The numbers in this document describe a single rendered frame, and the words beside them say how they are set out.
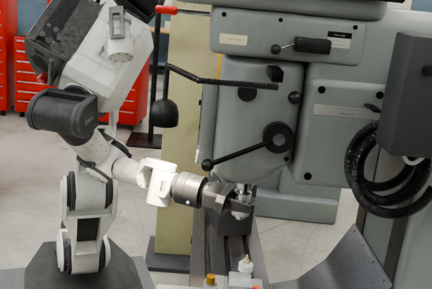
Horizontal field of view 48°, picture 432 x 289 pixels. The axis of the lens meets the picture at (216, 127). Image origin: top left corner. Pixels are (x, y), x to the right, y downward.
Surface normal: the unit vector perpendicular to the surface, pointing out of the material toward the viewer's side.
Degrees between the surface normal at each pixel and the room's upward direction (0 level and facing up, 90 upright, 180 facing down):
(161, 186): 72
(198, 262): 0
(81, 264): 104
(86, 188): 81
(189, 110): 90
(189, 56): 90
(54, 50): 58
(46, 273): 0
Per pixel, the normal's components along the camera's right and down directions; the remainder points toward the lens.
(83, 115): 0.97, 0.16
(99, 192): 0.35, 0.14
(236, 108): -0.27, 0.24
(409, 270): -0.73, 0.10
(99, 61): 0.34, -0.25
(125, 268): 0.10, -0.96
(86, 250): 0.25, -0.71
